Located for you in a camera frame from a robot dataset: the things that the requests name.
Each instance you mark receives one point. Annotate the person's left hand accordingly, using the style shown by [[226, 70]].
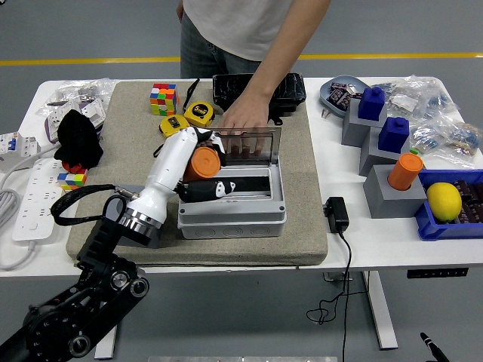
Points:
[[247, 115]]

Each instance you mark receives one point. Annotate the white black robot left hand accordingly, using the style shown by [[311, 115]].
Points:
[[166, 169]]

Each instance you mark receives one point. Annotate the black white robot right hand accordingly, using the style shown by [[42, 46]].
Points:
[[434, 350]]

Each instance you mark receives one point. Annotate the orange cylinder battery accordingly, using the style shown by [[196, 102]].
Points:
[[202, 166], [405, 171]]

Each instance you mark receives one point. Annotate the grey junction box clear lid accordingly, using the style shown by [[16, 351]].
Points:
[[234, 222]]

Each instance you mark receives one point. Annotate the person's left forearm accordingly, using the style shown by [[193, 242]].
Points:
[[279, 60]]

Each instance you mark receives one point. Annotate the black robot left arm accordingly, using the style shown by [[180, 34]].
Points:
[[94, 294]]

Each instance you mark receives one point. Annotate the blue block battery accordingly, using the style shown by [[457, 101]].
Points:
[[371, 103], [394, 134]]

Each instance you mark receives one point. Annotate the black wrapped device case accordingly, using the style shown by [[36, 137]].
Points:
[[226, 90]]

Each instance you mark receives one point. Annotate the yellow tape measure black label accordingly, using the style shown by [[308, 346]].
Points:
[[200, 112]]

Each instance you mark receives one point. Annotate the white desk leg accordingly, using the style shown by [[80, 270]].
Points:
[[107, 350], [381, 313]]

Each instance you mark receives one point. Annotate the large colourful puzzle cube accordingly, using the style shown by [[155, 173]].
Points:
[[164, 99]]

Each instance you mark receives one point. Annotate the grey-brown fabric mat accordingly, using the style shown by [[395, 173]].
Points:
[[120, 113]]

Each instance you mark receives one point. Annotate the black desk control panel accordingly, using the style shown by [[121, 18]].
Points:
[[437, 273]]

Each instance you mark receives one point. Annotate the small metal clip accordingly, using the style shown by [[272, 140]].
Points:
[[327, 113]]

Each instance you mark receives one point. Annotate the blue-grey shallow dish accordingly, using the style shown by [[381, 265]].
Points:
[[326, 88]]

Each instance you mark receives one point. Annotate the black cloth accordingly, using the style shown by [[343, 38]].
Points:
[[79, 139]]

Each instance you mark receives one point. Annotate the small colourful puzzle cube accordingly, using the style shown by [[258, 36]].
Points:
[[73, 183]]

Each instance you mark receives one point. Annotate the dark wrapped candies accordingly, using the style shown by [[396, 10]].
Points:
[[339, 97]]

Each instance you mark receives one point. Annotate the blue plastic bin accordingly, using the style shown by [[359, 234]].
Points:
[[445, 230]]

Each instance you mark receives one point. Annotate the clear bag of parts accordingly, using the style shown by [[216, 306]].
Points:
[[453, 139], [415, 94], [75, 87]]

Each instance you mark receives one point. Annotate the white power strip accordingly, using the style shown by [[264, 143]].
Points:
[[35, 200]]

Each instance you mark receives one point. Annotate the black power adapter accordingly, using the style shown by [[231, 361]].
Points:
[[337, 214]]

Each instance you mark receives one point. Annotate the white circuit breaker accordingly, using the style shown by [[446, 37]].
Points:
[[20, 145]]

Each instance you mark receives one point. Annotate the yellow lemon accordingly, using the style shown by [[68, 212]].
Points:
[[444, 201]]

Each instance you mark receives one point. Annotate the white wall socket panel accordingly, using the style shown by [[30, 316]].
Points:
[[56, 117], [94, 111]]

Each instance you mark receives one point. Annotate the metal desk bracket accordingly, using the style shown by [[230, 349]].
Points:
[[336, 277]]

